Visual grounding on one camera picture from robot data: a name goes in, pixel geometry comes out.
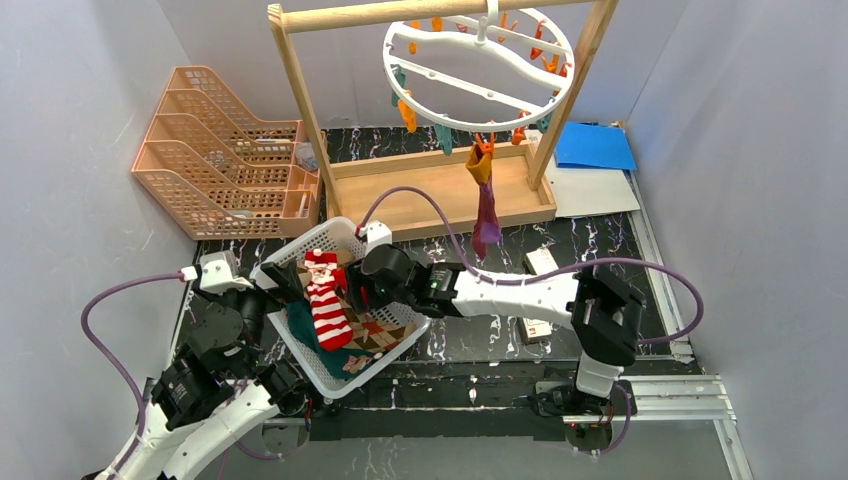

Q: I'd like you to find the purple sock with yellow cuff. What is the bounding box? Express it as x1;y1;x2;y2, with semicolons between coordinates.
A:
465;143;501;260

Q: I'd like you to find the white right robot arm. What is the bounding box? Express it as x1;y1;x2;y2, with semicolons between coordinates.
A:
340;245;644;416

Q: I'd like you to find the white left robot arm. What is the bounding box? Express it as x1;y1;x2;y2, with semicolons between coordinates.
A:
80;258;314;479

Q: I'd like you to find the white round clip hanger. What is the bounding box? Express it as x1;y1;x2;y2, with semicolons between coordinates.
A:
381;1;577;132

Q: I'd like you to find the dark green sock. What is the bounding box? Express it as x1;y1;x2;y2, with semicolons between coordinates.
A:
286;301;374;380

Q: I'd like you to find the argyle brown sock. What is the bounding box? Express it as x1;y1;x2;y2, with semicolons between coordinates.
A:
298;260;414;356

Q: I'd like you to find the red white striped sock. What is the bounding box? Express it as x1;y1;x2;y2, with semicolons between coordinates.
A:
304;249;354;352

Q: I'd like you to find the peach plastic file organizer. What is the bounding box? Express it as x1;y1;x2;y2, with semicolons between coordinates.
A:
131;66;322;241

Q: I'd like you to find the small white printed box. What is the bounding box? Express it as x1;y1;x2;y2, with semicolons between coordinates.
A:
517;318;553;345

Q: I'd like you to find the teal front clothes peg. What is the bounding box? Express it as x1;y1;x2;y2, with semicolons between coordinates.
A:
433;122;453;157

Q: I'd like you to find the white card box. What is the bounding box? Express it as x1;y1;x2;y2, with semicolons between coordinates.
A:
523;247;559;275

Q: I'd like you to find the orange front-left clothes peg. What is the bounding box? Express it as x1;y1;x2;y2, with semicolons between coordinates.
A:
397;99;418;133

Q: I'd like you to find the orange front-centre clothes peg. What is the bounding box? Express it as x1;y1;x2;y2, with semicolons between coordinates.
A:
475;132;496;156

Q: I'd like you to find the orange front-right clothes peg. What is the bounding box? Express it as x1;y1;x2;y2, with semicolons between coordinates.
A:
511;110;529;146

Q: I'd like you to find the white paper sheet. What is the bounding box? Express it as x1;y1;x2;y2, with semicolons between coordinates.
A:
546;150;640;218

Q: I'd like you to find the blue folder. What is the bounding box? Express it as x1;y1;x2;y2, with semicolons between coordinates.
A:
555;122;637;171

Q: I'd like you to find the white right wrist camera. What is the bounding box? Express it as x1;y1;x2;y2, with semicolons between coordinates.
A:
356;221;393;254

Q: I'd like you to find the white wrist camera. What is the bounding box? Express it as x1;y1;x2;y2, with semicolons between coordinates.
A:
356;221;393;254
178;250;254;295

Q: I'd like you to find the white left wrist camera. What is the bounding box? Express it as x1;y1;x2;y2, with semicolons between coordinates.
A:
178;250;254;295

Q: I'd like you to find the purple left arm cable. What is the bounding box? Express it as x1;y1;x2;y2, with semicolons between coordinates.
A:
80;271;187;465

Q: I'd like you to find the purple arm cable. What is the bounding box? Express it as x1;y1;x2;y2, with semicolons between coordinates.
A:
80;271;187;465
357;186;705;347

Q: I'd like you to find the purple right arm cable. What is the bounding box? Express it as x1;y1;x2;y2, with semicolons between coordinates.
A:
357;186;705;347

